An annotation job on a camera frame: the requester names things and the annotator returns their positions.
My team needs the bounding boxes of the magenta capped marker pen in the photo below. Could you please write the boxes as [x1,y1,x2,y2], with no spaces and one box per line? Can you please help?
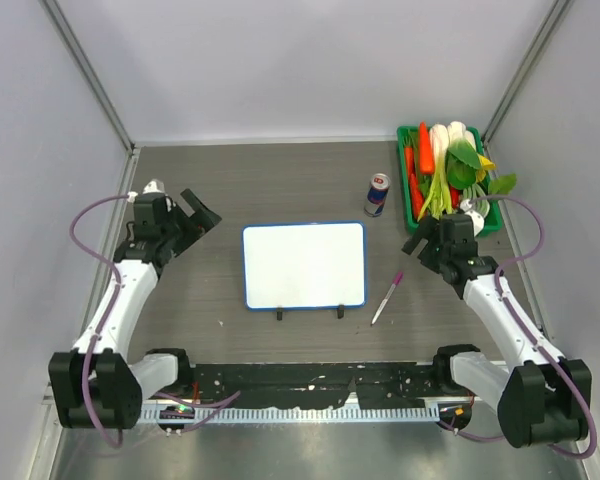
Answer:
[370,271,403,326]

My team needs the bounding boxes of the blue framed whiteboard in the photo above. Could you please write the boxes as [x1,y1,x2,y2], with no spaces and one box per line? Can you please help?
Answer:
[241,221,368,311]

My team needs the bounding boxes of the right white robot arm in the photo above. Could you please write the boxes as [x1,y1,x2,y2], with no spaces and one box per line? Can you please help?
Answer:
[403,214,593,448]

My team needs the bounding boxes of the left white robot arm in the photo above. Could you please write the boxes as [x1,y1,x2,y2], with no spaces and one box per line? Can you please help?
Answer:
[48,180,221,430]

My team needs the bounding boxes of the green plastic tray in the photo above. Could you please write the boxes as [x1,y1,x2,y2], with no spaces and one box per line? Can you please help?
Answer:
[396,125,503,237]

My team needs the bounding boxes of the pale green toy beans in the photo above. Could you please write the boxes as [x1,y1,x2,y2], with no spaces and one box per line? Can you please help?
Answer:
[459,184,491,220]

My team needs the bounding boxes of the large orange toy carrot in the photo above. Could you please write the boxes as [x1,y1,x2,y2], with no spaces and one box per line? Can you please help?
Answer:
[418,122,435,175]

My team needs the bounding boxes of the blue silver energy drink can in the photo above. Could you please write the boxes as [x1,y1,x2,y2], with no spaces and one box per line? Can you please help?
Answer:
[364,173,391,217]

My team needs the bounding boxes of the green toy leafy vegetable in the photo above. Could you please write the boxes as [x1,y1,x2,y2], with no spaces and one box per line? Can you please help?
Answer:
[446,139,517,196]

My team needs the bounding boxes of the small orange toy carrot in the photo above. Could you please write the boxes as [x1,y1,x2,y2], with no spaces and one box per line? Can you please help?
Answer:
[403,143,423,221]

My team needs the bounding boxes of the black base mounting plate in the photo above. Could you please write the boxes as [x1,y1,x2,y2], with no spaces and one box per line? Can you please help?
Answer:
[161,362,479,410]

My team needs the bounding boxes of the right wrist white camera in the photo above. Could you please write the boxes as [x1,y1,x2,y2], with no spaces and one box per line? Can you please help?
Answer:
[460,199,485,237]

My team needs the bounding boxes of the wrist white camera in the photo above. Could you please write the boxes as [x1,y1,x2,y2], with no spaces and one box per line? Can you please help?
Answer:
[142,179,173,210]
[460,199,485,237]

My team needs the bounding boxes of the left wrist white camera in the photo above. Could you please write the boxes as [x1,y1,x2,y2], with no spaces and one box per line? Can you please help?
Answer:
[142,179,173,210]

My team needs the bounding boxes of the white slotted cable duct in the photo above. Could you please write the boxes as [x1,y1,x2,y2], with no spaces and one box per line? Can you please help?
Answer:
[136,401,440,425]

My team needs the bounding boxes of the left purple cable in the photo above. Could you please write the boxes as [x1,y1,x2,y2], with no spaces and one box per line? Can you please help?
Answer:
[68,193,241,449]

